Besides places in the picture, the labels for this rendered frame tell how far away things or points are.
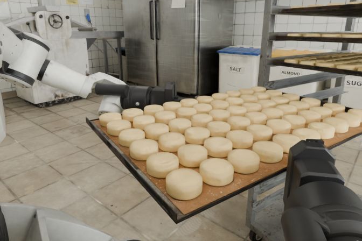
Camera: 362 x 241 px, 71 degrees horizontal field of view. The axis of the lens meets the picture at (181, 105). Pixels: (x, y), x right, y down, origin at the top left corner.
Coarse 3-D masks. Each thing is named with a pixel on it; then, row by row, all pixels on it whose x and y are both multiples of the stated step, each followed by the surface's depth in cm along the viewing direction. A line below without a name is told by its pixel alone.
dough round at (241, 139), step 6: (228, 132) 49; (234, 132) 49; (240, 132) 49; (246, 132) 49; (228, 138) 48; (234, 138) 47; (240, 138) 47; (246, 138) 47; (252, 138) 47; (234, 144) 47; (240, 144) 47; (246, 144) 47; (252, 144) 48
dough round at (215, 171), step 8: (208, 160) 39; (216, 160) 39; (224, 160) 39; (200, 168) 37; (208, 168) 37; (216, 168) 37; (224, 168) 37; (232, 168) 37; (208, 176) 36; (216, 176) 35; (224, 176) 35; (232, 176) 37; (208, 184) 36; (216, 184) 36; (224, 184) 36
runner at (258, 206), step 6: (276, 192) 120; (282, 192) 124; (264, 198) 116; (270, 198) 119; (276, 198) 120; (282, 198) 120; (252, 204) 112; (258, 204) 114; (264, 204) 115; (270, 204) 115; (258, 210) 111
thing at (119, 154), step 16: (96, 128) 54; (112, 144) 46; (336, 144) 48; (128, 160) 43; (144, 176) 39; (272, 176) 39; (160, 192) 35; (240, 192) 35; (176, 208) 32; (208, 208) 32
